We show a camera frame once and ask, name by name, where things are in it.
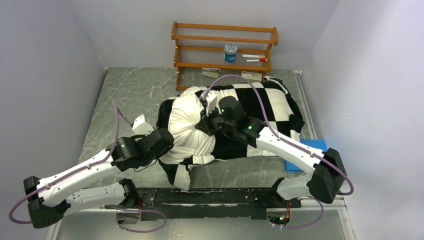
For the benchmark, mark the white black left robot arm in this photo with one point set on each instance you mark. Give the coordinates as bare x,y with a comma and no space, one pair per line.
55,197

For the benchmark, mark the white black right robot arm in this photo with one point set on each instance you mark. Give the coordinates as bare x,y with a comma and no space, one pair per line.
324,171

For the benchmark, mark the white marker pen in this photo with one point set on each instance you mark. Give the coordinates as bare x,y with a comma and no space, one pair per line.
253,56

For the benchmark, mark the small white red box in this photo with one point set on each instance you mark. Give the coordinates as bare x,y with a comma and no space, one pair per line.
251,76

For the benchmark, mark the wooden shelf rack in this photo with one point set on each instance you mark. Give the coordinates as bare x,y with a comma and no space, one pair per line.
201,45

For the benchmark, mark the black white checkered pillowcase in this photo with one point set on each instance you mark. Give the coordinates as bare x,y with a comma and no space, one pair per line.
269,101

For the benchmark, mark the red capped marker pen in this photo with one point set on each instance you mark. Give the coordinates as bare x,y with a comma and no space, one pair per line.
253,60

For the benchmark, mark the blue white round jar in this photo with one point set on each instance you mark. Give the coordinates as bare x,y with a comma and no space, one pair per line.
230,52

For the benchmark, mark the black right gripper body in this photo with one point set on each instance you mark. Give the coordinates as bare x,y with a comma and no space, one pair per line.
214,121

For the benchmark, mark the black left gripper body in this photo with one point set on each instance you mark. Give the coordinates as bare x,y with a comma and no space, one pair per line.
149,158

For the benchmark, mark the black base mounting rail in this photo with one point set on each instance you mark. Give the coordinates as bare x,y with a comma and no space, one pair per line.
198,203

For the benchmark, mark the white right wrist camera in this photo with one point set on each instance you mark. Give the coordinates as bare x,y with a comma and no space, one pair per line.
209,102

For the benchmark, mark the white pillow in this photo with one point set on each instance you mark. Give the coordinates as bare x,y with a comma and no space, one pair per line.
189,142

